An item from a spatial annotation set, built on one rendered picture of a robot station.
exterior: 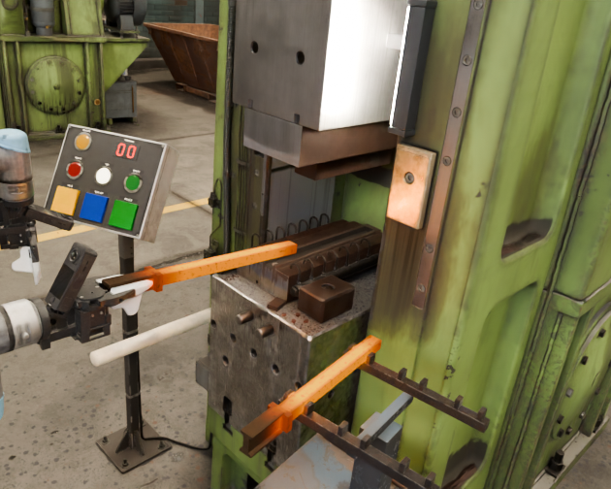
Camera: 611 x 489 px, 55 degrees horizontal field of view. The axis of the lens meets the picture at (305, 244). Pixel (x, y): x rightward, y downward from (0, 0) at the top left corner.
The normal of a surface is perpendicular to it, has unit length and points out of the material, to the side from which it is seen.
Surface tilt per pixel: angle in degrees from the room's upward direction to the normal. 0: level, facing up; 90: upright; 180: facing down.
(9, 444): 0
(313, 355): 90
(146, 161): 60
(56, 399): 0
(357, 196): 90
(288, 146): 90
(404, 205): 90
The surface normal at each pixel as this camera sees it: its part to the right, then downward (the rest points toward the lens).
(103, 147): -0.26, -0.14
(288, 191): 0.69, 0.36
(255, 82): -0.71, 0.23
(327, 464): 0.09, -0.90
